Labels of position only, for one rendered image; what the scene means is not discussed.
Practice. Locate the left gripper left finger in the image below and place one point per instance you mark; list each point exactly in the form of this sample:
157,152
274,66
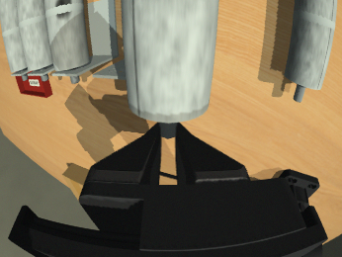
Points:
132,163

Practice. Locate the red rectangular tray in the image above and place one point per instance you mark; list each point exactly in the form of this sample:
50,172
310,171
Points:
33,86

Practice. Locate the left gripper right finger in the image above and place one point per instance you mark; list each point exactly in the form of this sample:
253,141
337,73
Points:
204,164

